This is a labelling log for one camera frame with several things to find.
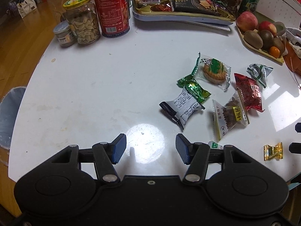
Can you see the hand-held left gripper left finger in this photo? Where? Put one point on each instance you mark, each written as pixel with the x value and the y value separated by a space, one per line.
pixel 118 148

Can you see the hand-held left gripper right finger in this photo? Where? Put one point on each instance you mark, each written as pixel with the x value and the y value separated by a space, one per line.
pixel 183 149

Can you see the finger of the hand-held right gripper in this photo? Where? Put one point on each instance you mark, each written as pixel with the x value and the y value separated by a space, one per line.
pixel 298 127
pixel 295 147

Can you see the green candy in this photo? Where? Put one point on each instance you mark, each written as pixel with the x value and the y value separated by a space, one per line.
pixel 195 89

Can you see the red bayberry snack packet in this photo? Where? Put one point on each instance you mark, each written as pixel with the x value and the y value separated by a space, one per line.
pixel 249 90

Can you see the gold snack tray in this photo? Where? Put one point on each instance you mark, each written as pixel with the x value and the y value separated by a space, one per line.
pixel 178 16

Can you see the gold wrapped candy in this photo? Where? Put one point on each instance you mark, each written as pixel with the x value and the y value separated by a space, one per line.
pixel 272 151

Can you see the small green white packet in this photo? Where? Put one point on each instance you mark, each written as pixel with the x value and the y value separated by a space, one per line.
pixel 215 145

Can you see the black and white snack packet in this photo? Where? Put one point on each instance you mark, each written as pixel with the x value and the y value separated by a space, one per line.
pixel 184 103

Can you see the clear walnut packet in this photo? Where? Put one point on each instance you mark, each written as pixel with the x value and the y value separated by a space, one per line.
pixel 230 113

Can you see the orange paper bag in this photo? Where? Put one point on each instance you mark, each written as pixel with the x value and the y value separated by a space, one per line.
pixel 291 62

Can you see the grey green snack packet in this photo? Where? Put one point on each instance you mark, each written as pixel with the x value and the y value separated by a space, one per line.
pixel 259 74

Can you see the tangerine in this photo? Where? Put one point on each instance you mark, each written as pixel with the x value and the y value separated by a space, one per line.
pixel 274 51

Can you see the yellow fruit tray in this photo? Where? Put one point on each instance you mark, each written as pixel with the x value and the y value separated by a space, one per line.
pixel 263 53

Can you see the cookie packet with green ends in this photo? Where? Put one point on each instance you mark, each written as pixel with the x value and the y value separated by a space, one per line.
pixel 212 71

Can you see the light brown kiwi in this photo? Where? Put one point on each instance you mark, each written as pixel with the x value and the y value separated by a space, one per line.
pixel 253 39
pixel 278 44

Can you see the dark passion fruit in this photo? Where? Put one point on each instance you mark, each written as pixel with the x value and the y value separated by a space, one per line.
pixel 267 37

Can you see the white cup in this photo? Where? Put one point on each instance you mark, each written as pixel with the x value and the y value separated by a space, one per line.
pixel 279 27

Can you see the small red apple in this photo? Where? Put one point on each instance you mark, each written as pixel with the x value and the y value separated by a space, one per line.
pixel 268 27

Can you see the large red apple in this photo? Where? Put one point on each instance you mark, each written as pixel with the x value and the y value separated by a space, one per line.
pixel 247 21

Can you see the desk calendar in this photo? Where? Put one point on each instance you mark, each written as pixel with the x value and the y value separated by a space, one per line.
pixel 277 4

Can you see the small grey lid jar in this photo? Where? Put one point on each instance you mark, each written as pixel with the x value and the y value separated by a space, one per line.
pixel 63 36

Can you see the peanut jar with green lid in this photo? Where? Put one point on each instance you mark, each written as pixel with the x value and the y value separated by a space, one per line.
pixel 84 26

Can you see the white paper sheet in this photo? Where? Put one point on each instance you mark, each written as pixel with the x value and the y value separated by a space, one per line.
pixel 216 26

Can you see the green drink can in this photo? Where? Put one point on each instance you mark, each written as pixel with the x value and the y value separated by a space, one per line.
pixel 250 3

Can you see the red biscuit tin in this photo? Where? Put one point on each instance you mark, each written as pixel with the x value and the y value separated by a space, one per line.
pixel 110 9

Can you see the black cracker packet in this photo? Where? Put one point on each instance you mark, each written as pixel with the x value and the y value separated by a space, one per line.
pixel 188 3

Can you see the pile of purple wrapped candies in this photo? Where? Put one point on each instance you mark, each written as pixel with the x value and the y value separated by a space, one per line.
pixel 215 0

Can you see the white tote bag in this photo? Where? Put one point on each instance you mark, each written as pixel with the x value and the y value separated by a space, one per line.
pixel 25 7

